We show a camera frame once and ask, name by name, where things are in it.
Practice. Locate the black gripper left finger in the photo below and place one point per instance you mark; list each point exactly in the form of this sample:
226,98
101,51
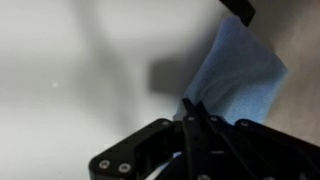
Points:
181,149

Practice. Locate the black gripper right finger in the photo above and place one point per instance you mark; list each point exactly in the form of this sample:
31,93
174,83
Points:
264,153

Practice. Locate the blue microfiber towel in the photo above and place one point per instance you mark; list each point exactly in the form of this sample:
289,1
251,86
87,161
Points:
239,78

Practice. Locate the black framed white board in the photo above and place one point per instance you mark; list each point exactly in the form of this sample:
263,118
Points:
77,76

